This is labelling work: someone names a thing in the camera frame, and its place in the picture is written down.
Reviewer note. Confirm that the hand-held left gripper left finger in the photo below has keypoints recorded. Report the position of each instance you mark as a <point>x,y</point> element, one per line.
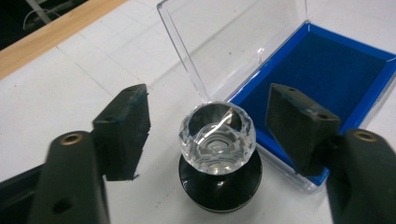
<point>121,140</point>

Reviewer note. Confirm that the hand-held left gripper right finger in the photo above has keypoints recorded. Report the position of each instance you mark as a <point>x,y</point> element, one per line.
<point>299,130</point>

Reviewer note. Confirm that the blue ink pad clear case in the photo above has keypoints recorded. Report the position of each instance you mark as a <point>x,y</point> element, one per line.
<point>327,62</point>

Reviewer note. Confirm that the black round stamp cap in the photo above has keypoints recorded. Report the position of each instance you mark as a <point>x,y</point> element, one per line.
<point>221,193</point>

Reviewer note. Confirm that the white table cover sheet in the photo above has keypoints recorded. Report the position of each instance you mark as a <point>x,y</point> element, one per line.
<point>62,93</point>

